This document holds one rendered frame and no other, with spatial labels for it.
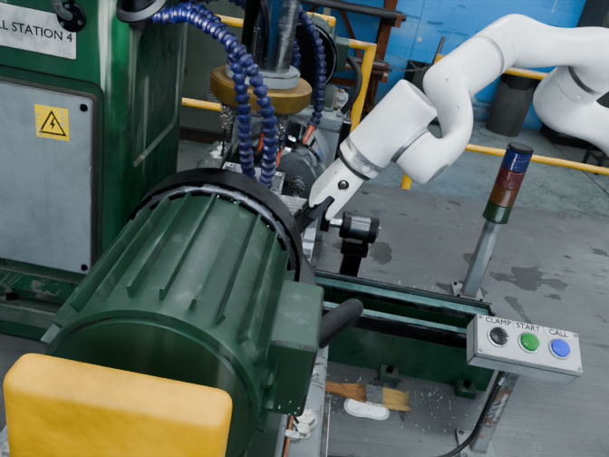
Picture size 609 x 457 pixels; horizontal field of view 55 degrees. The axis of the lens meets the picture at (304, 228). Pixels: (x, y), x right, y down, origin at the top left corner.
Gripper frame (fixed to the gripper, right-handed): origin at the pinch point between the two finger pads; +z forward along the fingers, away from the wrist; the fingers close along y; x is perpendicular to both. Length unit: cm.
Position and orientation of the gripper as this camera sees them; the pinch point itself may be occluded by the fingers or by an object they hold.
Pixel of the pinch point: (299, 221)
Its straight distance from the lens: 109.5
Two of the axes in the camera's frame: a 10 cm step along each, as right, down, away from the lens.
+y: 0.9, -4.6, 8.9
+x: -7.6, -6.0, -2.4
